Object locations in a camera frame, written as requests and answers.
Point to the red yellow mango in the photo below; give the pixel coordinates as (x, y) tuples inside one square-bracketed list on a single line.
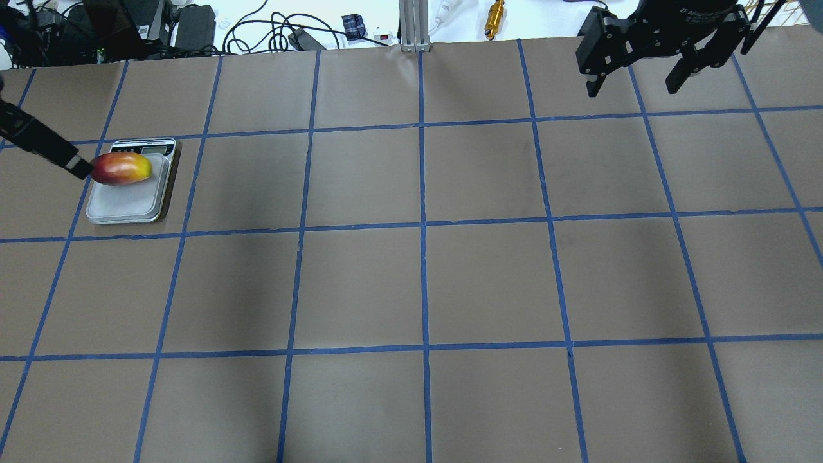
[(121, 168)]

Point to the small blue black box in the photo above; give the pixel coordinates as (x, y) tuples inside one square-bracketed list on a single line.
[(353, 27)]

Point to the gold cylindrical tool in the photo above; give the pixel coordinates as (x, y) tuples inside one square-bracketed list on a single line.
[(494, 19)]

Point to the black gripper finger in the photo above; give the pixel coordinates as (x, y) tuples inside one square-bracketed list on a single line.
[(28, 133)]

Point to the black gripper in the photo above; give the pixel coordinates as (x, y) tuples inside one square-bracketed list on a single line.
[(680, 14)]

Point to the aluminium frame post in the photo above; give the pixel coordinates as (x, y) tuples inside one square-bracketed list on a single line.
[(413, 26)]

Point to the black power adapter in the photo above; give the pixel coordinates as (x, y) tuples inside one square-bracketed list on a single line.
[(195, 27)]

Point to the silver digital kitchen scale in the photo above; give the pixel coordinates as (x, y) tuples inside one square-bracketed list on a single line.
[(142, 202)]

